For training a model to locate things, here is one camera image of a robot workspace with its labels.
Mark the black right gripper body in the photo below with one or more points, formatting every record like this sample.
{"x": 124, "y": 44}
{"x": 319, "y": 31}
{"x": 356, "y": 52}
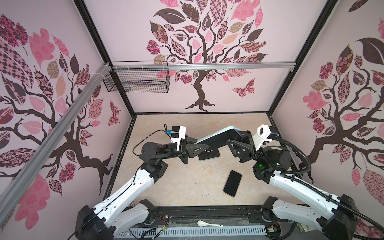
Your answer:
{"x": 249, "y": 144}

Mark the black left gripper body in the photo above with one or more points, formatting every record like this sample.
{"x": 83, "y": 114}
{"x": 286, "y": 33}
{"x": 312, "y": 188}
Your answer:
{"x": 183, "y": 155}

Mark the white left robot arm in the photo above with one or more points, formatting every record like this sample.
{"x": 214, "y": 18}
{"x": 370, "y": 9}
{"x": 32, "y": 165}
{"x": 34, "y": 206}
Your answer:
{"x": 112, "y": 216}

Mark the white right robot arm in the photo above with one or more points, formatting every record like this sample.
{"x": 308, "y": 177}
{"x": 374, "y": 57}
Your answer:
{"x": 278, "y": 163}

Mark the black phone pink case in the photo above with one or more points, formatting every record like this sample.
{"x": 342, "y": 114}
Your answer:
{"x": 208, "y": 155}

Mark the black phone on table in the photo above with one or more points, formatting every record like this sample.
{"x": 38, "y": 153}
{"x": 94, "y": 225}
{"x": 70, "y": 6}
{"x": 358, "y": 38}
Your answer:
{"x": 232, "y": 183}

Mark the white plastic spoon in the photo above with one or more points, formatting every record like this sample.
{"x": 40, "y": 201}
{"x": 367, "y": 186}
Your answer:
{"x": 205, "y": 224}

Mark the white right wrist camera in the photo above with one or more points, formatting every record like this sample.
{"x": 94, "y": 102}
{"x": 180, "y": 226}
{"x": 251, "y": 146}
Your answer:
{"x": 264, "y": 133}

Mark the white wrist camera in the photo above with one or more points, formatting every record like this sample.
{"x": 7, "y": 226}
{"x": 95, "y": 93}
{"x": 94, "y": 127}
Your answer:
{"x": 178, "y": 133}
{"x": 264, "y": 133}

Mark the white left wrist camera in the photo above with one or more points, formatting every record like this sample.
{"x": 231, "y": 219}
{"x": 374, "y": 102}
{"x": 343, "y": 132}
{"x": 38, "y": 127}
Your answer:
{"x": 178, "y": 133}

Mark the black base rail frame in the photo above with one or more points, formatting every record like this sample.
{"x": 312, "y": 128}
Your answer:
{"x": 248, "y": 215}

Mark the black wire basket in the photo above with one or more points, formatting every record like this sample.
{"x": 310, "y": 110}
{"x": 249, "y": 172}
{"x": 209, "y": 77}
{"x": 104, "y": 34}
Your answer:
{"x": 138, "y": 77}

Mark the aluminium rail back wall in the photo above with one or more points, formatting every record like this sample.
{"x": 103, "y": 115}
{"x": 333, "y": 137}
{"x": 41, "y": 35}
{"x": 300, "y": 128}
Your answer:
{"x": 212, "y": 66}

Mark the aluminium rail wall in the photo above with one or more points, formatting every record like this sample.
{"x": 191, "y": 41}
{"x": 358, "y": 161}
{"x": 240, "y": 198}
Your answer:
{"x": 212, "y": 66}
{"x": 22, "y": 181}

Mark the white slotted cable duct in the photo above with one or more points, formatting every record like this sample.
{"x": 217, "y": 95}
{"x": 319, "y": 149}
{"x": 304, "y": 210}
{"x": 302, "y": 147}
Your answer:
{"x": 178, "y": 233}

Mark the aluminium rail left wall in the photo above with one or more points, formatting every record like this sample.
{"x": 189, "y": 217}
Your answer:
{"x": 22, "y": 181}

